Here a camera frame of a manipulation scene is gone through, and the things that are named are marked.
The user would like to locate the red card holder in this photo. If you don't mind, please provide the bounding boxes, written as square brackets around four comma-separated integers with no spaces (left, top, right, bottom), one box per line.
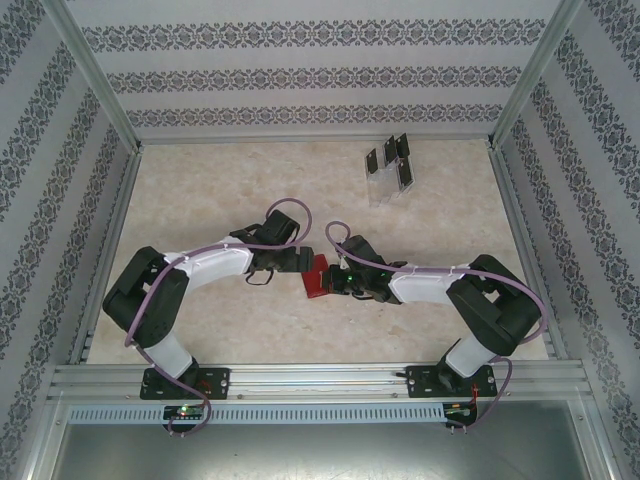
[301,253,331,300]

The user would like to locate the clear acrylic card stand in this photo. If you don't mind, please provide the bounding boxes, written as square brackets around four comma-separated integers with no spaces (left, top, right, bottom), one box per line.
[364,131,416,208]

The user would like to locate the small controller circuit board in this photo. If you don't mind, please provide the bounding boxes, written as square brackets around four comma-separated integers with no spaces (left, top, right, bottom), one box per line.
[163,404,207,421]
[443,401,479,419]

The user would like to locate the grey sheet metal panel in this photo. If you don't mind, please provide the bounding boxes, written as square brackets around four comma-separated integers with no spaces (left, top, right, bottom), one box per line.
[29,422,616,480]

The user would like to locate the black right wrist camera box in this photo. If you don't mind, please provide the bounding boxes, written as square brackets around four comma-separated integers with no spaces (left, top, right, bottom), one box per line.
[341,236,385,270]

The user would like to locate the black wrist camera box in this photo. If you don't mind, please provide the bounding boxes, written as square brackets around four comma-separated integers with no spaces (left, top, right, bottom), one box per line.
[262,209,301,246]
[341,236,385,270]

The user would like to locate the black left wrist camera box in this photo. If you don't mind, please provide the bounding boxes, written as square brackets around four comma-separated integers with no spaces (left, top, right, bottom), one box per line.
[262,209,301,246]

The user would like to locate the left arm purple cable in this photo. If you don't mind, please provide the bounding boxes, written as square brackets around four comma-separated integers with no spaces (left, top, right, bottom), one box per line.
[123,197,314,439]

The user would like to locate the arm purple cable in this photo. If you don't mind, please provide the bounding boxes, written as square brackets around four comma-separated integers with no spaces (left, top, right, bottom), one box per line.
[324,220,549,434]
[123,197,314,439]

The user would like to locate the long aluminium base rail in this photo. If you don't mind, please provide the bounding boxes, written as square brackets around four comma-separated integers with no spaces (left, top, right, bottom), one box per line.
[48,362,587,403]

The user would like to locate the thin aluminium wall rail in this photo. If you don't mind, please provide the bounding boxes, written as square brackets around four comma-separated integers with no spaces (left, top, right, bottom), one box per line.
[137,133,496,147]

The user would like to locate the perforated grey cable tray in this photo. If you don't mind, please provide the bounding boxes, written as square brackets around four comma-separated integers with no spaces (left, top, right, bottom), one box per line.
[66,403,447,426]

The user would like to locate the aluminium side rail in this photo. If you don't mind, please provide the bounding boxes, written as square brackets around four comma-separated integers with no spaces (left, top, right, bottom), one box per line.
[67,147,146,365]
[487,142,570,361]

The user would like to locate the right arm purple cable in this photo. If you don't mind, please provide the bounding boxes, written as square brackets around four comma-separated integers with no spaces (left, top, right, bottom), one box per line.
[324,220,549,434]

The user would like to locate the aluminium frame post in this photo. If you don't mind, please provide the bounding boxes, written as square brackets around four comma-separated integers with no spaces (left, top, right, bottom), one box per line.
[485,0,585,151]
[44,0,144,154]

